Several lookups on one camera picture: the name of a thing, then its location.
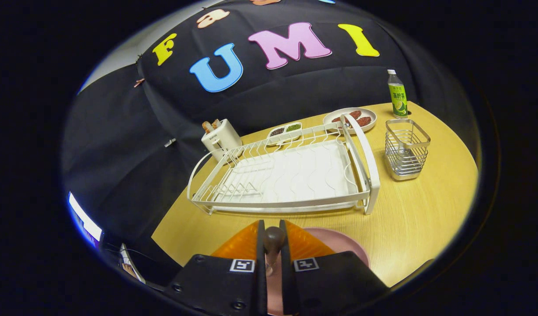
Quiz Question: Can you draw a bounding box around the green label drink bottle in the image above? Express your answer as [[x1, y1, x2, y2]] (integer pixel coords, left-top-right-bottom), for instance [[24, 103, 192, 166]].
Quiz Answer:
[[387, 69, 408, 119]]

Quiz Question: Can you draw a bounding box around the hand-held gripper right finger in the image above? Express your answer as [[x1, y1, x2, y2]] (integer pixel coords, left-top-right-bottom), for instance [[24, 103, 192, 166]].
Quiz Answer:
[[279, 219, 390, 316]]

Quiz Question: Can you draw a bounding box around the wooden handle spoon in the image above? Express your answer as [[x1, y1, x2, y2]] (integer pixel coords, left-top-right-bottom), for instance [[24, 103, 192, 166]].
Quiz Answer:
[[263, 226, 287, 277]]

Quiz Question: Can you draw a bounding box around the glowing screen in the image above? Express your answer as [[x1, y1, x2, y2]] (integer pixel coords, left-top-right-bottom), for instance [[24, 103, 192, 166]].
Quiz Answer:
[[68, 192, 103, 246]]

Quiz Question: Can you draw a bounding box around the white wire dish rack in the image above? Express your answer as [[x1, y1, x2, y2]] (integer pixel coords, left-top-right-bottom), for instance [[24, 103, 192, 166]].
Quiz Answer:
[[187, 114, 381, 216]]

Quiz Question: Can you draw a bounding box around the round white plate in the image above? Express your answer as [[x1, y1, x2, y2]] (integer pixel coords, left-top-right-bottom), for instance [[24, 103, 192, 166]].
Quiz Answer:
[[322, 108, 377, 135]]

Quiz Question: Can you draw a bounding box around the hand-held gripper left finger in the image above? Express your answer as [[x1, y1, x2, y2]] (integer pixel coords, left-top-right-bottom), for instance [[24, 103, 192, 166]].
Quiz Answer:
[[163, 219, 268, 316]]

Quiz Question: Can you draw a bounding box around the metal wire basket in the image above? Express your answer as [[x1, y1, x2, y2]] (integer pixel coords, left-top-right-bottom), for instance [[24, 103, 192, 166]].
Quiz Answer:
[[385, 118, 431, 181]]

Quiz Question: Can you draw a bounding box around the black backdrop cloth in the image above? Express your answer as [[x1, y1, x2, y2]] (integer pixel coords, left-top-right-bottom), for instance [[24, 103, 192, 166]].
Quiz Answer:
[[62, 0, 480, 246]]

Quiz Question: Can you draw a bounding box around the white toaster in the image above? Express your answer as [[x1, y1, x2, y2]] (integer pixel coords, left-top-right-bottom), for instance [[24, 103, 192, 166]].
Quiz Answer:
[[201, 118, 243, 162]]

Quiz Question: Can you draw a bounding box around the white divided seasoning dish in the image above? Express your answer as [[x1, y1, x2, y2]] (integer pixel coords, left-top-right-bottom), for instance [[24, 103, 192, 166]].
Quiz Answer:
[[266, 122, 303, 147]]

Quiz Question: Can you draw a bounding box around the pink plate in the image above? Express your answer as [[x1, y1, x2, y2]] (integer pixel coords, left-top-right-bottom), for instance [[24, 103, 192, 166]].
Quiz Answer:
[[266, 227, 370, 316]]

